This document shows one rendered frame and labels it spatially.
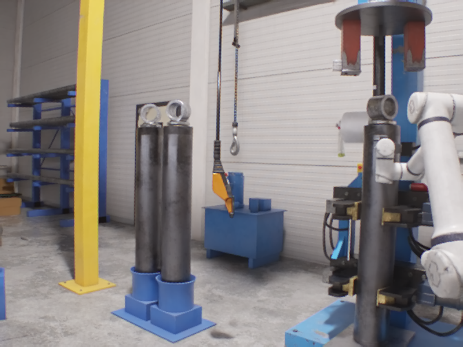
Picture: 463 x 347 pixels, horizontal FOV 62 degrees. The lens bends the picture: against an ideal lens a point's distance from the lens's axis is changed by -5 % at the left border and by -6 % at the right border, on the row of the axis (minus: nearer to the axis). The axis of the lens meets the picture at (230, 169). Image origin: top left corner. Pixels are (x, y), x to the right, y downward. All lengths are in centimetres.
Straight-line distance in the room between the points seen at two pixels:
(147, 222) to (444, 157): 222
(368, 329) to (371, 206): 73
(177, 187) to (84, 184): 126
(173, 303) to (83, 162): 158
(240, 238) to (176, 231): 193
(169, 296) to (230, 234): 199
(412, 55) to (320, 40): 266
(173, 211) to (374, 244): 134
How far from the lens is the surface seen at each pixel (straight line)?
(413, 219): 239
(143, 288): 321
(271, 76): 541
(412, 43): 261
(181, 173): 283
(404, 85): 293
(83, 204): 387
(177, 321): 299
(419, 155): 198
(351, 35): 255
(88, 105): 388
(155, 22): 729
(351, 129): 345
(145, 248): 316
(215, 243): 498
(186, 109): 289
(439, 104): 161
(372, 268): 250
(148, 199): 309
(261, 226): 462
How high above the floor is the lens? 127
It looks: 2 degrees down
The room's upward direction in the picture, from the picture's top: 1 degrees clockwise
